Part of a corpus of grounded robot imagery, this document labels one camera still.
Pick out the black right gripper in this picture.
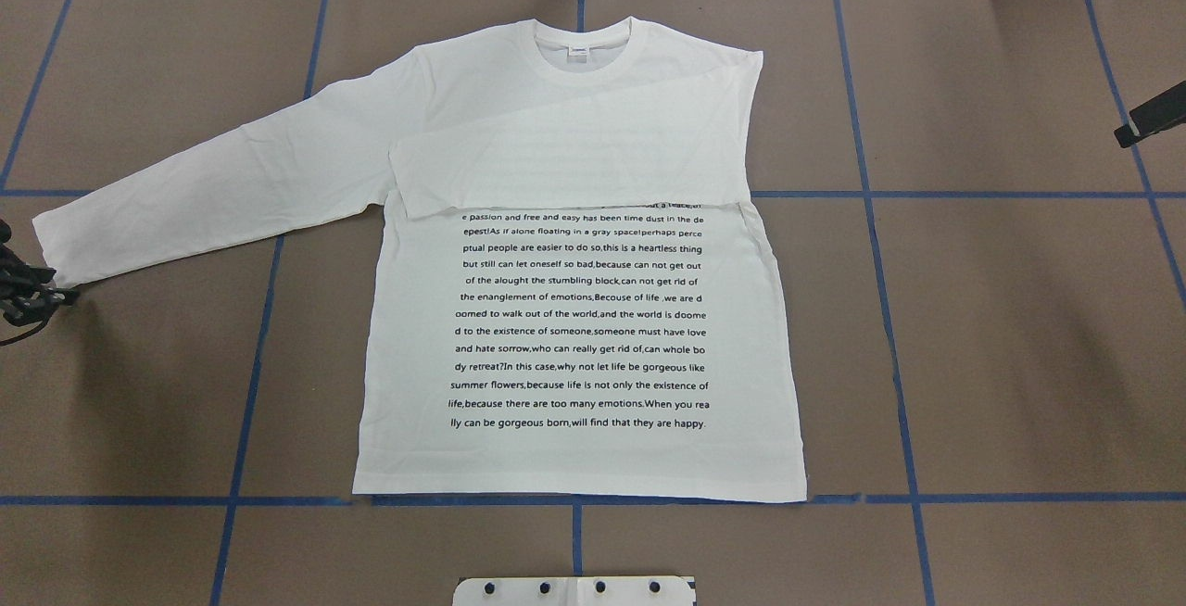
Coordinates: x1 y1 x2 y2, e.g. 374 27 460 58
1114 81 1186 147

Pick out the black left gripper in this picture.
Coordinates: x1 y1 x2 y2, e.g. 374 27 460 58
1 221 79 328

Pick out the white long-sleeve printed t-shirt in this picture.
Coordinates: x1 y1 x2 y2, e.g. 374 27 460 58
32 18 808 503

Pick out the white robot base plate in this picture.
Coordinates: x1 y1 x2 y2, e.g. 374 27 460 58
452 575 699 605

